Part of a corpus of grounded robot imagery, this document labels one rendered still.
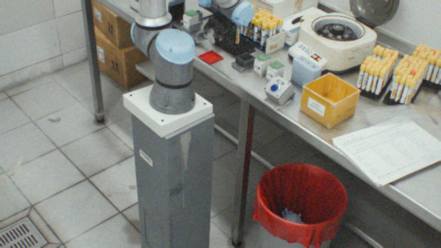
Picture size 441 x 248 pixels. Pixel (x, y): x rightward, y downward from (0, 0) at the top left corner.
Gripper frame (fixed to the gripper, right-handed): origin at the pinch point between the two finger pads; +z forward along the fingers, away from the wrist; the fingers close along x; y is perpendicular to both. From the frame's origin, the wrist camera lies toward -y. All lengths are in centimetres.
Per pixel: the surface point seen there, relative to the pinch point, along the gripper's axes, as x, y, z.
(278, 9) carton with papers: 27.5, 5.5, -11.3
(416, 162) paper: 5, 81, -43
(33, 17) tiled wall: -7, -104, 120
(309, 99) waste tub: -2, 46, -29
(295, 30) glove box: 27.7, 16.8, -12.0
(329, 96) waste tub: 10, 48, -23
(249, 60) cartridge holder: 2.5, 19.3, -9.4
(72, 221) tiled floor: -54, 21, 95
